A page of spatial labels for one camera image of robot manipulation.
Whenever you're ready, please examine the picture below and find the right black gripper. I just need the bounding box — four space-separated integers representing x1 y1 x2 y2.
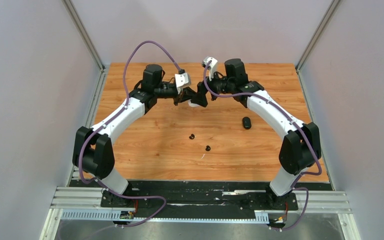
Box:
191 66 235 107

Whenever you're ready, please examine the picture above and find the white earbud charging case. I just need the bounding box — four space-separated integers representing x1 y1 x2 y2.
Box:
188 101 200 108

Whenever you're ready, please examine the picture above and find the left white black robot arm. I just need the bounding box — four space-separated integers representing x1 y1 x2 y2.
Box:
72 64 194 207

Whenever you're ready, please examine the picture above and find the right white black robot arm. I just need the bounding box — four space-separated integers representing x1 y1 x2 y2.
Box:
190 56 323 209

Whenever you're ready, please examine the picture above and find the black earbud charging case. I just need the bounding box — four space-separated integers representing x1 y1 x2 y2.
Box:
242 116 252 130

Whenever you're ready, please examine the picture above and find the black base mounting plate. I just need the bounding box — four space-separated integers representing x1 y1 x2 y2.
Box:
99 179 334 220

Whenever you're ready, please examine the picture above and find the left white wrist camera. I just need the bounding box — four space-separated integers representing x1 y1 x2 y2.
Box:
174 72 191 94

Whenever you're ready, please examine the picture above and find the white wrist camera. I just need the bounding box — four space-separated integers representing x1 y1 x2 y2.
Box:
174 72 191 94
201 56 218 81

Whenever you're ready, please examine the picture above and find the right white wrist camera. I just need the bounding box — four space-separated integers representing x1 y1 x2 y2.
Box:
201 56 218 81

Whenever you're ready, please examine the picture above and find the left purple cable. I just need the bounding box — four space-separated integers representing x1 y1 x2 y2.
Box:
77 40 185 229

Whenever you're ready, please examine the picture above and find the purple cable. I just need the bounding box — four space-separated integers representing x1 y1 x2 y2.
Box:
203 60 323 232
77 40 185 229

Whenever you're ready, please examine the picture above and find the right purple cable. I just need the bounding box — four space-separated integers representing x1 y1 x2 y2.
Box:
203 60 323 232

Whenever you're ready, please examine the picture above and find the right aluminium corner post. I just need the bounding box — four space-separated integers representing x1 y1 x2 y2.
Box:
295 0 343 73

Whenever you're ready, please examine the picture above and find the aluminium corner post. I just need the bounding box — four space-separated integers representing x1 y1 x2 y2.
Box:
62 0 106 72
295 0 343 73

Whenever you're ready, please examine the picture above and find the left aluminium corner post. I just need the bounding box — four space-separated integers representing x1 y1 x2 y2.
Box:
62 0 106 72

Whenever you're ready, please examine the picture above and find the aluminium front rail frame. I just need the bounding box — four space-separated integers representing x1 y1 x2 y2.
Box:
39 186 361 240

